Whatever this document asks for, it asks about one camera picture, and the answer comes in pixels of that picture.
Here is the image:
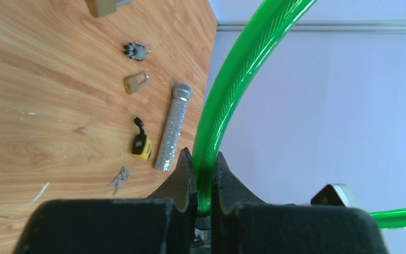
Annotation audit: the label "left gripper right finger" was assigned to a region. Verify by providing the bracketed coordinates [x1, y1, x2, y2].
[211, 153, 388, 253]

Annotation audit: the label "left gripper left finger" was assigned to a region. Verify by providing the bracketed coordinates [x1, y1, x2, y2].
[14, 148, 197, 253]

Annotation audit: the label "keys of yellow padlock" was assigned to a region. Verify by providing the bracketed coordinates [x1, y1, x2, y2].
[108, 166, 131, 196]

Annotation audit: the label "yellow black padlock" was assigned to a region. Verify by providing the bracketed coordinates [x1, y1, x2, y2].
[131, 117, 152, 160]

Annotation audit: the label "small brass padlock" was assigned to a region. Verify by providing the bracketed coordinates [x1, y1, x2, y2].
[124, 72, 149, 95]

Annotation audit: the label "green cable lock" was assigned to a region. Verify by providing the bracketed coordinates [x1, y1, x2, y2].
[192, 1, 406, 215]

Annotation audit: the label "large brass padlock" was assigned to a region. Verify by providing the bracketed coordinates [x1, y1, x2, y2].
[85, 0, 133, 18]

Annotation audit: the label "glittery silver microphone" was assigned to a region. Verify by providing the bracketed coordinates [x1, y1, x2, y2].
[154, 83, 192, 172]

